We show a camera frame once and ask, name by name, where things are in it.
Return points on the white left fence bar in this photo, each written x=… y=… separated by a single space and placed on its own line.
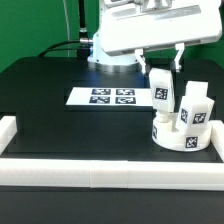
x=8 y=129

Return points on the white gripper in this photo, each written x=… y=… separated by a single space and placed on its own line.
x=133 y=25

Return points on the white front fence bar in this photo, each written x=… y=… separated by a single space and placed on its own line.
x=112 y=174

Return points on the white marker sheet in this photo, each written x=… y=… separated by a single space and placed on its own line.
x=90 y=96

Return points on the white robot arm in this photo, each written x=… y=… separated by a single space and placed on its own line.
x=103 y=61

